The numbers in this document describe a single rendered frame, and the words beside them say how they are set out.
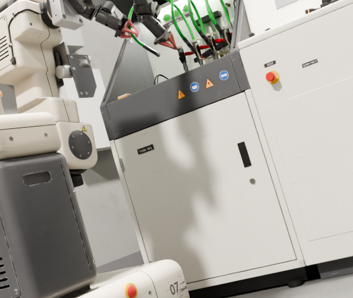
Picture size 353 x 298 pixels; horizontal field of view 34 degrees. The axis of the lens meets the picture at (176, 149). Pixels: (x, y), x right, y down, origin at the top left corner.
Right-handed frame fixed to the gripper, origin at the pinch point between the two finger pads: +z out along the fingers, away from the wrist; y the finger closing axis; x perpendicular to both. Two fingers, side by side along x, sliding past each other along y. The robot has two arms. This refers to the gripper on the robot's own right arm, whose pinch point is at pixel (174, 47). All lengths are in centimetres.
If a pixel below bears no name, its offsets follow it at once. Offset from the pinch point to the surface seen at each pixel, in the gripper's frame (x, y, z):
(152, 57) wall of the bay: 35.6, 26.0, 8.0
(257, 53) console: -45, -23, 12
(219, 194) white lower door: -10, -60, 41
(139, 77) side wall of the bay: 34.3, 6.4, 6.1
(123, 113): 18.9, -34.7, -0.1
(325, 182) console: -51, -58, 55
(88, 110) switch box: 194, 108, 47
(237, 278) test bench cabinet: -5, -83, 66
